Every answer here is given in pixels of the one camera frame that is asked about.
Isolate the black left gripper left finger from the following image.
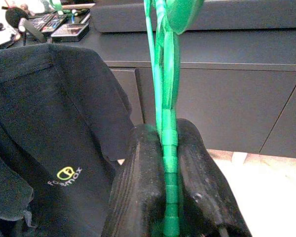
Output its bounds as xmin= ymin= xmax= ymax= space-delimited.
xmin=102 ymin=123 xmax=168 ymax=237

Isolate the green plastic hanger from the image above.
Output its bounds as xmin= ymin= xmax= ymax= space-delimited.
xmin=143 ymin=0 xmax=205 ymax=237

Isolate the small black device box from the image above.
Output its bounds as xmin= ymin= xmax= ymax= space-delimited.
xmin=50 ymin=23 xmax=91 ymax=42

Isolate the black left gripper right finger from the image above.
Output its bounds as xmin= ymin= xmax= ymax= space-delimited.
xmin=178 ymin=118 xmax=252 ymax=237

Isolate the black shirt yellow logo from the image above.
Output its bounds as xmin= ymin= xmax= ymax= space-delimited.
xmin=0 ymin=43 xmax=139 ymax=237

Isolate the black TV cabinet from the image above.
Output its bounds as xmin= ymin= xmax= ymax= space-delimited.
xmin=14 ymin=24 xmax=296 ymax=160

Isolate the black remote control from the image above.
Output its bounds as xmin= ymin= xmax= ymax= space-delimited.
xmin=29 ymin=13 xmax=68 ymax=34

